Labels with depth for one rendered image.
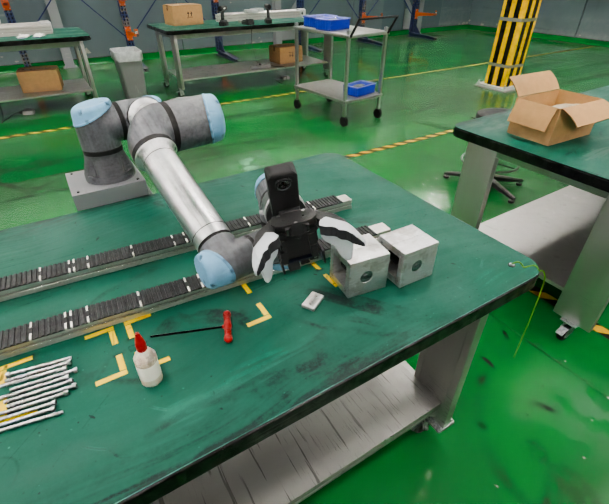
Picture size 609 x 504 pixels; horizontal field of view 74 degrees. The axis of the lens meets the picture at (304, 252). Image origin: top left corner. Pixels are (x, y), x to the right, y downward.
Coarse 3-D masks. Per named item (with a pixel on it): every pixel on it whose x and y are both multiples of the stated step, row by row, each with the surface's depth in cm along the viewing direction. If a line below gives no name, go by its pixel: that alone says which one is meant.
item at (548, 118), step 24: (168, 24) 520; (192, 24) 520; (288, 48) 589; (24, 72) 447; (48, 72) 456; (528, 96) 175; (552, 96) 184; (576, 96) 179; (528, 120) 167; (552, 120) 162; (576, 120) 156; (600, 120) 161; (552, 144) 168
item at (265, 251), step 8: (272, 232) 60; (264, 240) 58; (272, 240) 57; (256, 248) 56; (264, 248) 56; (272, 248) 57; (256, 256) 54; (264, 256) 55; (272, 256) 59; (256, 264) 53; (264, 264) 54; (272, 264) 60; (256, 272) 53; (264, 272) 57; (272, 272) 60
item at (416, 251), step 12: (408, 228) 96; (384, 240) 93; (396, 240) 92; (408, 240) 92; (420, 240) 92; (432, 240) 92; (396, 252) 90; (408, 252) 88; (420, 252) 90; (432, 252) 92; (396, 264) 97; (408, 264) 90; (420, 264) 93; (432, 264) 95; (396, 276) 93; (408, 276) 92; (420, 276) 95
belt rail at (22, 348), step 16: (384, 224) 110; (320, 256) 101; (208, 288) 90; (224, 288) 92; (160, 304) 87; (176, 304) 88; (112, 320) 83; (48, 336) 78; (64, 336) 79; (0, 352) 75; (16, 352) 76
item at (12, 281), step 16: (320, 208) 117; (240, 224) 109; (256, 224) 110; (160, 240) 103; (176, 240) 103; (96, 256) 97; (112, 256) 98; (128, 256) 97; (32, 272) 93; (48, 272) 93; (64, 272) 92; (0, 288) 88
